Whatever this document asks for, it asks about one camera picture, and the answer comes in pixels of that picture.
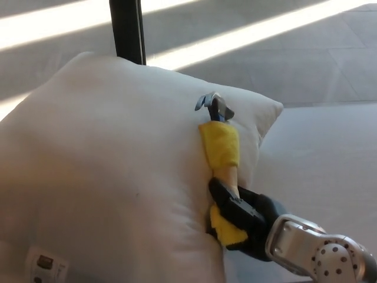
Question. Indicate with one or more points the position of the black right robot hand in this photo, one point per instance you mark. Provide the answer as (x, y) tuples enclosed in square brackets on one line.
[(250, 212)]

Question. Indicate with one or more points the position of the claw hammer with yellow cloth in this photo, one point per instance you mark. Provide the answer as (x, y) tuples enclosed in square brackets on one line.
[(220, 144)]

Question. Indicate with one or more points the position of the white square pillow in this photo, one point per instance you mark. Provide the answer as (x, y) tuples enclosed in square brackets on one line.
[(112, 165)]

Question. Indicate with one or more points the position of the black vertical post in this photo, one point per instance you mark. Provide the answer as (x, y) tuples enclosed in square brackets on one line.
[(126, 29)]

